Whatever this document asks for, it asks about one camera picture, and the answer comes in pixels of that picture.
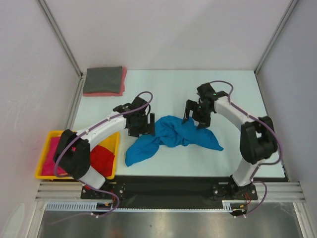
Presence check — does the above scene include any aluminium front rail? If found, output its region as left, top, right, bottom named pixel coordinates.
left=36, top=181, right=306, bottom=203

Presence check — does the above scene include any red t-shirt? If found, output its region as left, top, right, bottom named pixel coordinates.
left=90, top=145, right=114, bottom=177

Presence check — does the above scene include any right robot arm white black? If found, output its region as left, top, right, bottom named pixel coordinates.
left=182, top=91, right=278, bottom=199

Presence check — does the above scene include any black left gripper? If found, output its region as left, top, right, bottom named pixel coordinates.
left=129, top=113, right=155, bottom=137

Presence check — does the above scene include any folded grey t-shirt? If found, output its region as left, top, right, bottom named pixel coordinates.
left=83, top=66, right=123, bottom=93

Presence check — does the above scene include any yellow plastic bin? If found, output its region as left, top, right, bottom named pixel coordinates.
left=34, top=130, right=121, bottom=180

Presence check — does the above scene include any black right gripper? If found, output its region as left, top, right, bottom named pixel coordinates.
left=181, top=99, right=212, bottom=130

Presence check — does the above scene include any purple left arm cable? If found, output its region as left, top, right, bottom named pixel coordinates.
left=53, top=91, right=154, bottom=178

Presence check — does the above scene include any blue t-shirt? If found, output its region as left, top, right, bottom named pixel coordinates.
left=125, top=116, right=223, bottom=167

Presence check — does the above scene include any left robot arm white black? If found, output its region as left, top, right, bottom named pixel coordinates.
left=53, top=96, right=155, bottom=198

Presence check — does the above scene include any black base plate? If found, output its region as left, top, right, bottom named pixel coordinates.
left=80, top=176, right=258, bottom=204

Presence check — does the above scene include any folded salmon pink t-shirt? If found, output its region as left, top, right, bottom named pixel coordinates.
left=83, top=67, right=127, bottom=97

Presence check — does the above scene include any grey slotted cable duct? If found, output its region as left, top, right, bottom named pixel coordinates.
left=46, top=201, right=247, bottom=213

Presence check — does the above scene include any right aluminium frame post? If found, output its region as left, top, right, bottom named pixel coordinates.
left=255, top=0, right=298, bottom=75

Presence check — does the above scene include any magenta t-shirt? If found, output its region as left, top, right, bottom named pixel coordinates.
left=41, top=136, right=60, bottom=176

